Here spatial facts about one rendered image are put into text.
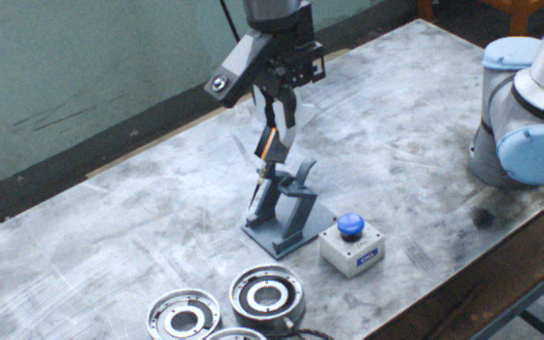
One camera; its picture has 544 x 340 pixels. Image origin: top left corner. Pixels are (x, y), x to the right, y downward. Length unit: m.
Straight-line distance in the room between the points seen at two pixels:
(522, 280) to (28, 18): 1.72
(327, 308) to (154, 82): 1.83
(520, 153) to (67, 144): 1.96
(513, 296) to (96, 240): 0.76
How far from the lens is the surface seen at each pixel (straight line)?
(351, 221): 1.12
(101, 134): 2.81
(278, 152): 1.12
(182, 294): 1.12
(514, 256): 1.54
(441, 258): 1.17
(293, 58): 1.03
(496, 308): 1.44
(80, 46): 2.63
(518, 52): 1.21
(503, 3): 3.04
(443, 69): 1.59
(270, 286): 1.11
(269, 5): 0.98
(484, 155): 1.29
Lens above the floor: 1.64
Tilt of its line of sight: 38 degrees down
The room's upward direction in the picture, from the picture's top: 8 degrees counter-clockwise
